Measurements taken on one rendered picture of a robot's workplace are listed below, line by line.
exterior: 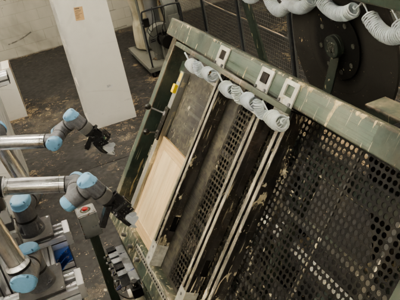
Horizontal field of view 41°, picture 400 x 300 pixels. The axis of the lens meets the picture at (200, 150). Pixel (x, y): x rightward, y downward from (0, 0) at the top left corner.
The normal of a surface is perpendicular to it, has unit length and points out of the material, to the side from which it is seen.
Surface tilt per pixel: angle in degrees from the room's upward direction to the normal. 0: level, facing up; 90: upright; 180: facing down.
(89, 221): 90
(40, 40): 90
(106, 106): 90
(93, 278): 0
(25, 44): 90
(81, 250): 0
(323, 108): 56
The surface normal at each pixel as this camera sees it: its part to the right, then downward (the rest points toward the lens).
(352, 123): -0.85, -0.22
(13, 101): 0.35, 0.39
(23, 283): 0.16, 0.56
